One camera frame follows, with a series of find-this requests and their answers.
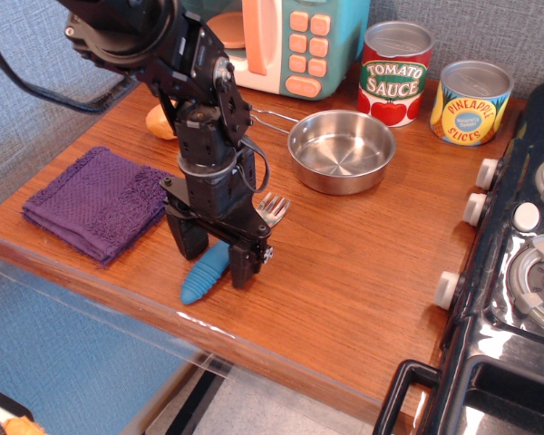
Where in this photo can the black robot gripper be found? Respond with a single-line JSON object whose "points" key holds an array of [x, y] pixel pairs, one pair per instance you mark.
{"points": [[217, 201]]}

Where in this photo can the blue handled metal fork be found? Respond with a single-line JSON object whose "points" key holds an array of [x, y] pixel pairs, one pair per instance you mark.
{"points": [[212, 265]]}

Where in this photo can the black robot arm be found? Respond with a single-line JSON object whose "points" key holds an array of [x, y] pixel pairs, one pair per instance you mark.
{"points": [[173, 52]]}

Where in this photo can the purple folded towel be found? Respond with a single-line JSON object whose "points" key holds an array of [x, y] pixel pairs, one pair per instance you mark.
{"points": [[100, 205]]}

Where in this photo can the toy chicken drumstick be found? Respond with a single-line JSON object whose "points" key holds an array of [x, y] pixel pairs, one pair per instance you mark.
{"points": [[157, 124]]}

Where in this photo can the small steel saucepan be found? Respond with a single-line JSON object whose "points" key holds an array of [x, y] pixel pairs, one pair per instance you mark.
{"points": [[335, 152]]}

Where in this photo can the teal toy microwave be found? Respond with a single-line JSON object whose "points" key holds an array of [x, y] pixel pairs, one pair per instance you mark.
{"points": [[300, 49]]}

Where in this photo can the white stove knob bottom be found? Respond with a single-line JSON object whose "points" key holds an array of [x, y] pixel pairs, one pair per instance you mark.
{"points": [[445, 289]]}

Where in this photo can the white stove knob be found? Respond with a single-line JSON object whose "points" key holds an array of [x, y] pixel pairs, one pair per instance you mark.
{"points": [[486, 173], [445, 289], [474, 208]]}

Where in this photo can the white stove knob middle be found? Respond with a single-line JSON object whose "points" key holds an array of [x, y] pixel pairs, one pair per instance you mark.
{"points": [[474, 208]]}

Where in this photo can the tomato sauce can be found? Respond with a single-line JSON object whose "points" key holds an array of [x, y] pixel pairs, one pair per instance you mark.
{"points": [[394, 67]]}

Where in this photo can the orange object bottom left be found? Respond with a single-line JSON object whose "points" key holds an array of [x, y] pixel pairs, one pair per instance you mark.
{"points": [[22, 426]]}

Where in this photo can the white stove knob top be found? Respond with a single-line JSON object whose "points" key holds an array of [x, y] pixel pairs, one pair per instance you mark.
{"points": [[486, 173]]}

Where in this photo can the pineapple slices can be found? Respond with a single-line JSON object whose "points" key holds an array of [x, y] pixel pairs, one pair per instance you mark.
{"points": [[470, 102]]}

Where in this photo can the black toy stove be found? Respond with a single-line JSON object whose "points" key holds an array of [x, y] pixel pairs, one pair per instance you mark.
{"points": [[492, 364]]}

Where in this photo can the black oven door handle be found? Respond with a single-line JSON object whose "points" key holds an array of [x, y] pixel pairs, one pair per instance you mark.
{"points": [[408, 373]]}

